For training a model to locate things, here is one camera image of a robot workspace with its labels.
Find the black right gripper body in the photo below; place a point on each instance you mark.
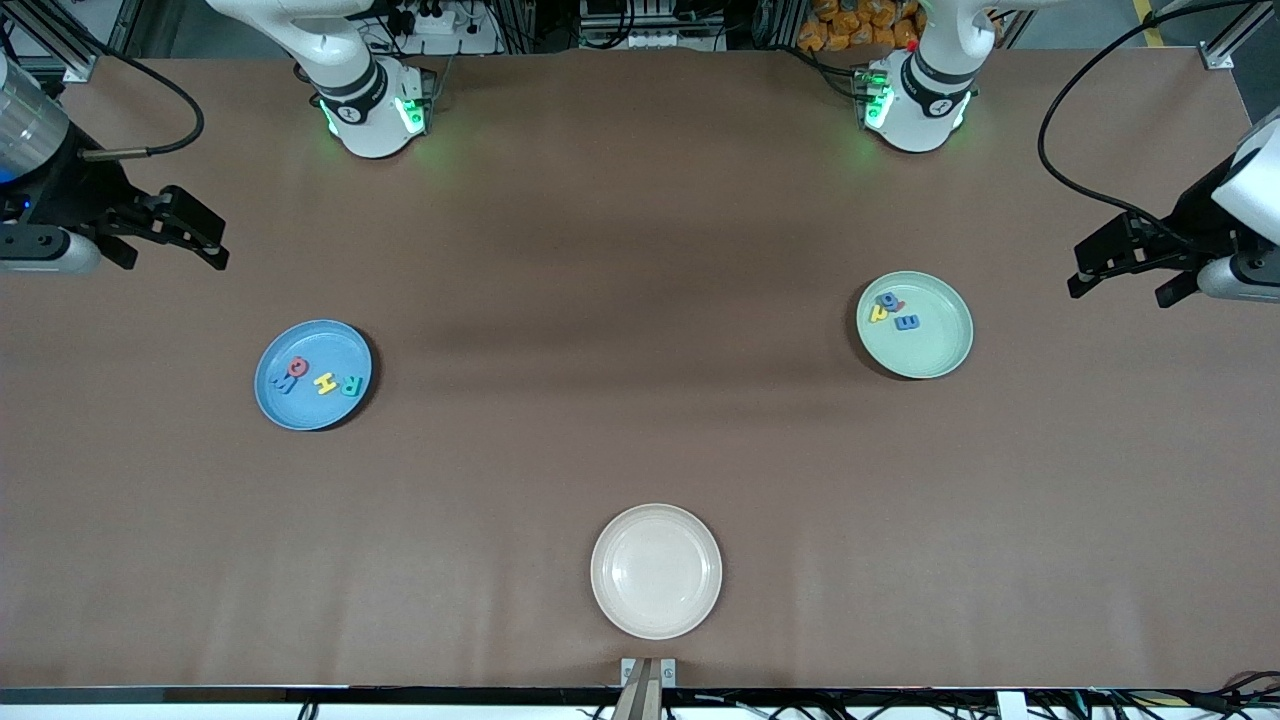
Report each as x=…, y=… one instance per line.
x=72, y=195

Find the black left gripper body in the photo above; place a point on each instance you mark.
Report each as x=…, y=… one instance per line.
x=1196, y=230

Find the red foam letter Q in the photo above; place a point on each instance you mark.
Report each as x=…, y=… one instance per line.
x=297, y=366

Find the blue foam letter W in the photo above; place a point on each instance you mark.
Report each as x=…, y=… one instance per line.
x=284, y=383

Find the yellow uppercase foam letter H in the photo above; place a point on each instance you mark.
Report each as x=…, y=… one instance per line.
x=324, y=382

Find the blue foam letter e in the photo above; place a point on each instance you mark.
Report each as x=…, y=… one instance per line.
x=907, y=322

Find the green foam letter R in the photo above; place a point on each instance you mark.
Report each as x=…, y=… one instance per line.
x=350, y=385

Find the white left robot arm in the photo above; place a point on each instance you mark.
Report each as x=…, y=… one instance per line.
x=915, y=105

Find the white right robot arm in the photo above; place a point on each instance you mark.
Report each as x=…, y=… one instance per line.
x=365, y=110

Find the green plate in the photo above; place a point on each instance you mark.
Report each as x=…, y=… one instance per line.
x=930, y=345

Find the blue plate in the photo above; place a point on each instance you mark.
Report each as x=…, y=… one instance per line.
x=312, y=400

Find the cream plate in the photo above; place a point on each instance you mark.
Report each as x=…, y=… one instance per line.
x=656, y=571

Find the white power strip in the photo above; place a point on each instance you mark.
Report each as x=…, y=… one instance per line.
x=450, y=35

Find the orange packets pile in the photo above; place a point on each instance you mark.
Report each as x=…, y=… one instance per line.
x=850, y=25

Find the black and white equipment rack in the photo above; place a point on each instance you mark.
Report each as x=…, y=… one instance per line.
x=650, y=25

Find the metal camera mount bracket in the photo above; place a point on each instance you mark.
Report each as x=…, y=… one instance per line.
x=648, y=675

